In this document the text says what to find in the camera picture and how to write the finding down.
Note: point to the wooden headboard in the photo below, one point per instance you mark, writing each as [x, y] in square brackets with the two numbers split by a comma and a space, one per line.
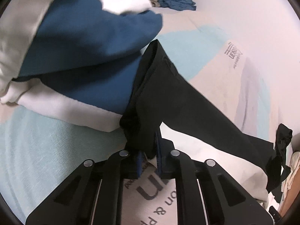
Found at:
[291, 196]

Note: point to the striped bed sheet mattress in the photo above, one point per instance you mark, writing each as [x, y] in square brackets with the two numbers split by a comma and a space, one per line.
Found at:
[38, 152]

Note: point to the blue and white folded garment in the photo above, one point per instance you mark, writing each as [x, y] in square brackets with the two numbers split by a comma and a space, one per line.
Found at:
[74, 60]

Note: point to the beige jacket near headboard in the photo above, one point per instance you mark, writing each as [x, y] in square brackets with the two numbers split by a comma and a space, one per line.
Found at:
[294, 166]

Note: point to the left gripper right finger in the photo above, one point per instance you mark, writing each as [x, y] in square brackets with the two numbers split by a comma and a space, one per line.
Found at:
[205, 192]

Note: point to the white and black jacket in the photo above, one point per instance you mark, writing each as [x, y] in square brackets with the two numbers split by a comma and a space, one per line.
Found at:
[163, 101]

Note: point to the blue crumpled clothes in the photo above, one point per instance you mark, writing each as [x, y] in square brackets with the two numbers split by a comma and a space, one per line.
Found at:
[178, 5]

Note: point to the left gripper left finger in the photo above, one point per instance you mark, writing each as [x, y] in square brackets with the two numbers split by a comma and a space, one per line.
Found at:
[91, 194]

